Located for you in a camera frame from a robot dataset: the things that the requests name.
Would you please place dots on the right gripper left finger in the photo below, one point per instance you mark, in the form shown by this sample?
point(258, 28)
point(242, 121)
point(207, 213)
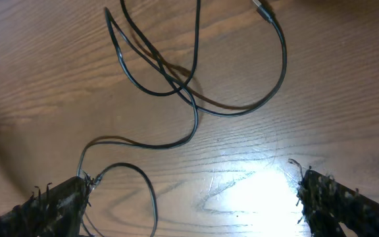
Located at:
point(58, 211)

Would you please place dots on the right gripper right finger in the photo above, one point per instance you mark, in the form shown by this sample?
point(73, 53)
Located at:
point(327, 204)

